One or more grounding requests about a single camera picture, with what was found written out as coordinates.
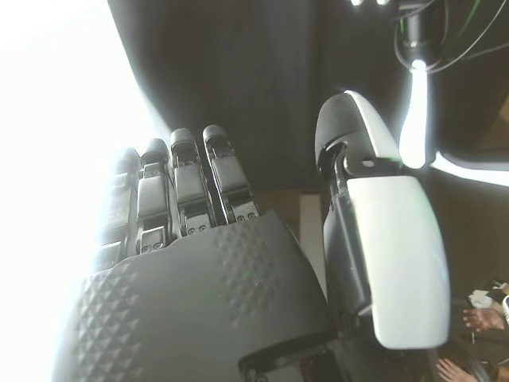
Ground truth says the person's hand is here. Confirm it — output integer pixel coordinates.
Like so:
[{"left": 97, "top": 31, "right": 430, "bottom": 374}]
[
  {"left": 437, "top": 357, "right": 472, "bottom": 382},
  {"left": 460, "top": 306, "right": 506, "bottom": 333}
]

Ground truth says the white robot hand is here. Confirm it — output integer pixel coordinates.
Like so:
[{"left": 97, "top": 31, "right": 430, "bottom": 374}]
[{"left": 51, "top": 89, "right": 453, "bottom": 382}]

